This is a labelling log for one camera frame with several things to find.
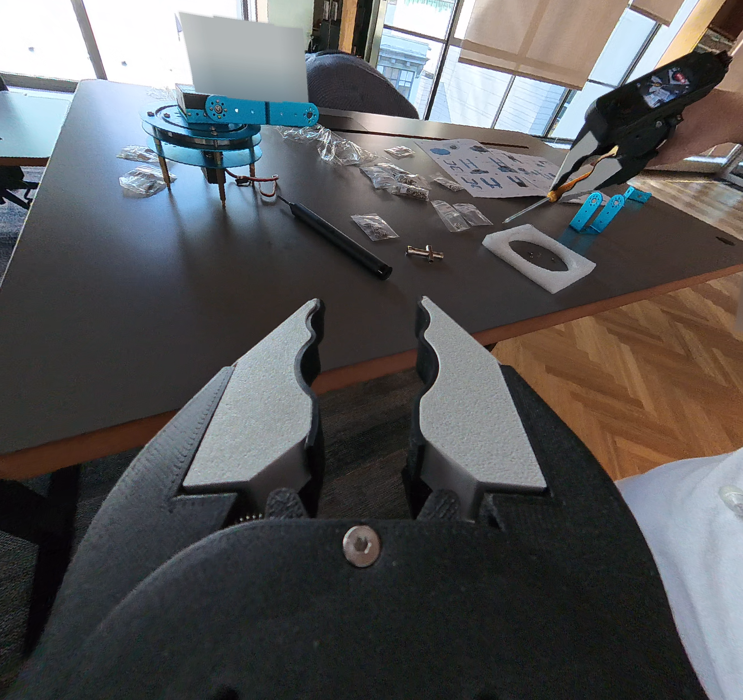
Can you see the grey wooden-edged desk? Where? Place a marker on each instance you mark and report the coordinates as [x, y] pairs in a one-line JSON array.
[[29, 125]]

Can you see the long blue U bracket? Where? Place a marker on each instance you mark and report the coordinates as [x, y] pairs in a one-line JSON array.
[[592, 215]]

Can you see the dark grey upholstered chair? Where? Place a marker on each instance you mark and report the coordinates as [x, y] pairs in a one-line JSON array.
[[360, 87]]

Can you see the metal cross wrench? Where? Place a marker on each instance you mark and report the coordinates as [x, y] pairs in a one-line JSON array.
[[425, 253]]

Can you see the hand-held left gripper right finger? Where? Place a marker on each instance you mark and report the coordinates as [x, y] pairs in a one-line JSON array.
[[470, 421]]

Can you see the black office chair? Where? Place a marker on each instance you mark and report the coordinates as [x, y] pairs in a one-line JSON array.
[[35, 537]]

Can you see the printed instruction booklet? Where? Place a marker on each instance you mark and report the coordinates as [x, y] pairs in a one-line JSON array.
[[493, 168]]

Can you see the scattered small clear screw bags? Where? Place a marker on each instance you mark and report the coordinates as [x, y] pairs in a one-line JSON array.
[[374, 226]]

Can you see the small blue U bracket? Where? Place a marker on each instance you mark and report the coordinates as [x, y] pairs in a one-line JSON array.
[[637, 195]]

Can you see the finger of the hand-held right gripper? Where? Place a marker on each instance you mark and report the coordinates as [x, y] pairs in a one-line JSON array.
[[582, 151], [609, 177]]

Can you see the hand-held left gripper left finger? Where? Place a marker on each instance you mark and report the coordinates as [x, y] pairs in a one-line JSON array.
[[255, 421]]

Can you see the crumpled clear plastic wrap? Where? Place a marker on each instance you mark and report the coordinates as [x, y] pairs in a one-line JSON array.
[[336, 148]]

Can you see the black pen-shaped screwdriver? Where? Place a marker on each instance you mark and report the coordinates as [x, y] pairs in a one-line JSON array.
[[342, 241]]

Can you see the beige roller blinds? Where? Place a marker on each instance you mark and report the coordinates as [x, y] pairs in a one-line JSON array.
[[540, 20]]

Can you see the person's right forearm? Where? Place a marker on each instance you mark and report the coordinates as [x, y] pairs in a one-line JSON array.
[[708, 125]]

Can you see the blue toy robot arm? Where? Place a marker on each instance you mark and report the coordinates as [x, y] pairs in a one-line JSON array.
[[203, 131]]

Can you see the white foam frame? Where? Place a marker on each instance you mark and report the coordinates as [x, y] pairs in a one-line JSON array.
[[557, 273]]

